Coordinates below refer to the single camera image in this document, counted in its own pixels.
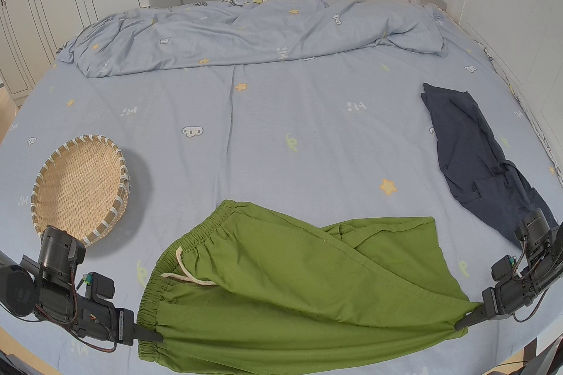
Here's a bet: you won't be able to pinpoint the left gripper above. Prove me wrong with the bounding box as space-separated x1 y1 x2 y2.
69 297 135 346

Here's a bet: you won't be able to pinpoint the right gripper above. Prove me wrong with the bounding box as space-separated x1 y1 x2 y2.
481 274 537 318

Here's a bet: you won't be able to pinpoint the green shorts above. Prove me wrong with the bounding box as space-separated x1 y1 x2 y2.
137 200 483 375

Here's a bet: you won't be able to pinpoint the round woven basket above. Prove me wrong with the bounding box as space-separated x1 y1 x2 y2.
31 134 131 249

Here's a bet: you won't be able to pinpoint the dark blue garment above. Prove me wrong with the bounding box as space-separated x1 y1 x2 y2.
421 82 562 249

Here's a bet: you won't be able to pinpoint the bed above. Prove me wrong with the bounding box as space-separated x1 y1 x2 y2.
0 0 563 375

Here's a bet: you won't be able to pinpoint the pale blue quilt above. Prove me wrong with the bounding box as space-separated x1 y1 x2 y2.
55 0 449 79

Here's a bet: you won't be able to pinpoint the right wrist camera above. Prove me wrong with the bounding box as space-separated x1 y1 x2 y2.
491 255 518 282

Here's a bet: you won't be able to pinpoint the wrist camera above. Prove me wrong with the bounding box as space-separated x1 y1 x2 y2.
84 271 116 309
491 255 518 282

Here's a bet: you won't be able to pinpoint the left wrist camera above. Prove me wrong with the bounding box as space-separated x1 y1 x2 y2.
84 271 116 309

